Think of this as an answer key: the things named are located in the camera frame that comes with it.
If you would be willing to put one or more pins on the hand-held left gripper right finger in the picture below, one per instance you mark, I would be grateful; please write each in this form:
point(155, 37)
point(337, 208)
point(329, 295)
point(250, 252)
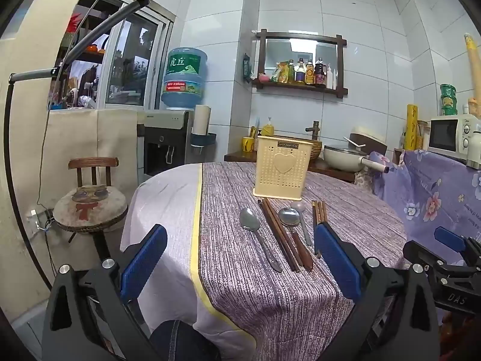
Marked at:
point(336, 259)

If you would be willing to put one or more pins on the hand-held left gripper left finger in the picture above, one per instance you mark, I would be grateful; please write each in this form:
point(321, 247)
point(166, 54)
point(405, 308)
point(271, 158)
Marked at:
point(144, 259)

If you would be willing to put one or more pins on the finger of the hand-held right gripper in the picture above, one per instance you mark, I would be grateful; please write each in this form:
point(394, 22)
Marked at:
point(449, 238)
point(419, 254)

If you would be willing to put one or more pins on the small translucent grey spoon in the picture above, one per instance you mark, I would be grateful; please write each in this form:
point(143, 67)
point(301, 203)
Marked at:
point(298, 206)

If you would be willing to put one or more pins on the all-steel spoon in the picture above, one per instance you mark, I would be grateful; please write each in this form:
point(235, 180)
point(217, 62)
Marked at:
point(250, 220)

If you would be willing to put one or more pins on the cream plastic utensil holder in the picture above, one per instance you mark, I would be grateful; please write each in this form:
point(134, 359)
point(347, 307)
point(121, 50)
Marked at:
point(282, 173)

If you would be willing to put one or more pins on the person's red garment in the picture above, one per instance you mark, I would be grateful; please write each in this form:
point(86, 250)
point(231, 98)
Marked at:
point(458, 338)

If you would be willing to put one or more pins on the purple floral cloth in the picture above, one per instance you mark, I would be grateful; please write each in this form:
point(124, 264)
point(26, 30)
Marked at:
point(432, 188)

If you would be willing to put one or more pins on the white tablecloth yellow trim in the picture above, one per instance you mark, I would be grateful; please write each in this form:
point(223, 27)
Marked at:
point(165, 203)

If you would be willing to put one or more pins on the round owl-face seat cushion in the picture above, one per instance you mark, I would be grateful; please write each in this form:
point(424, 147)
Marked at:
point(90, 207)

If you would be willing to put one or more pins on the beige floral cloth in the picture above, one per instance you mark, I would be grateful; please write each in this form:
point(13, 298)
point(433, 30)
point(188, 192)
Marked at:
point(362, 182)

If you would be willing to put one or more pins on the person's denim-clad leg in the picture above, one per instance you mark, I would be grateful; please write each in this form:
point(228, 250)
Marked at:
point(180, 340)

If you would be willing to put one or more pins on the cream pan with lid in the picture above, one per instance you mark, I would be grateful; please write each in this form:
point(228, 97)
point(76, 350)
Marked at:
point(342, 158)

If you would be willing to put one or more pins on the white microwave oven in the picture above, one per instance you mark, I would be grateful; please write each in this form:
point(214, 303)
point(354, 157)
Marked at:
point(447, 135)

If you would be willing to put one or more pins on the purple striped tablecloth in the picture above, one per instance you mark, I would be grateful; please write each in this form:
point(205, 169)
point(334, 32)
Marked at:
point(244, 308)

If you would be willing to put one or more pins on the wooden chair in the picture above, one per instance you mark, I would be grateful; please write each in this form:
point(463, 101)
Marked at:
point(94, 163)

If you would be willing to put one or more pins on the woven basket sink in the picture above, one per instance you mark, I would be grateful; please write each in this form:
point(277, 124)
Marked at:
point(316, 150)

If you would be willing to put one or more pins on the white power strip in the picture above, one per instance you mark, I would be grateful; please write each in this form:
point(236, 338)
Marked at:
point(39, 222)

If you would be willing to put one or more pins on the yellow paper roll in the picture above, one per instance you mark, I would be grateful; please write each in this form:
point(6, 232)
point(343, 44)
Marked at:
point(410, 128)

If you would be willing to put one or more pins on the white rice ladle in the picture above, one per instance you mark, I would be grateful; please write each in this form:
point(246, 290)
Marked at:
point(353, 142)

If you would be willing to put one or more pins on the water dispenser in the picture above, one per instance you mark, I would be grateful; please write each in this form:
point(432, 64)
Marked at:
point(165, 135)

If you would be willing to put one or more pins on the cream brown rice cooker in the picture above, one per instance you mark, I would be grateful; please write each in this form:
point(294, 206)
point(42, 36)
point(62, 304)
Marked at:
point(370, 137)

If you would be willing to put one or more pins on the bronze faucet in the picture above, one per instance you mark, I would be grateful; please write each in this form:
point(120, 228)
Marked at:
point(312, 129)

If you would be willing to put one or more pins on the yellow mug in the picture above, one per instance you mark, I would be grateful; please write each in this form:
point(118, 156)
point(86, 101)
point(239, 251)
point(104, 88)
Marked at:
point(248, 144)

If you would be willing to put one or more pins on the yellow soap bottle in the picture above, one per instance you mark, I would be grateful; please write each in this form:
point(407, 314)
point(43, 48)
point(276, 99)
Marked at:
point(267, 128)

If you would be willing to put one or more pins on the paper towel roll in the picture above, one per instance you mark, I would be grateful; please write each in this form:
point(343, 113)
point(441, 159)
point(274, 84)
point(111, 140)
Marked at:
point(201, 120)

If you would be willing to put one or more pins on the tall yellow tube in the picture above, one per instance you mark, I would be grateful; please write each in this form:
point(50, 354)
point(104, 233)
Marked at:
point(473, 64)

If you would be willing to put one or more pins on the white plastic bottle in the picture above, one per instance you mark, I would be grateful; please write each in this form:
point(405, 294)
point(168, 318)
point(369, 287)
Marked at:
point(330, 77)

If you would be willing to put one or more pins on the blue water jug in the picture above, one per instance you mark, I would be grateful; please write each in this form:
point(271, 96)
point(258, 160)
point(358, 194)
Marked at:
point(184, 79)

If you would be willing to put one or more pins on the cluttered wooden shelf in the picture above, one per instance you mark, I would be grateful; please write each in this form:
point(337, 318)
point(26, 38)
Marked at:
point(82, 82)

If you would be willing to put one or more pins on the dark sauce bottle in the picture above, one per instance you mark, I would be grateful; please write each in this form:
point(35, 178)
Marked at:
point(319, 71)

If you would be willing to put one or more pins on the yellow label bottle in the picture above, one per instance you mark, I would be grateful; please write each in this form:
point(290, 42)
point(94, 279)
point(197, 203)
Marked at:
point(309, 72)

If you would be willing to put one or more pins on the green yellow oil bottle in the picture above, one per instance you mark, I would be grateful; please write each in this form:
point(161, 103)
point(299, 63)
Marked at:
point(290, 71)

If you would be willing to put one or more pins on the yellow green packet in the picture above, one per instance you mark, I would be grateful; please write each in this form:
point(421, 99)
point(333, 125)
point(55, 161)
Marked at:
point(280, 73)

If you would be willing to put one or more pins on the aluminium framed window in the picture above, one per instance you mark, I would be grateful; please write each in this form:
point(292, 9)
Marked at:
point(131, 64)

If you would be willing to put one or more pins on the green hanging packet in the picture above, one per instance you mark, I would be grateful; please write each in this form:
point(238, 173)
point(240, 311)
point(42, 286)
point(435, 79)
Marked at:
point(246, 67)

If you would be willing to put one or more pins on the wooden framed mirror shelf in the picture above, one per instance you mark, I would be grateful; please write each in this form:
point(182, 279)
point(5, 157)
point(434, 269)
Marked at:
point(300, 35)

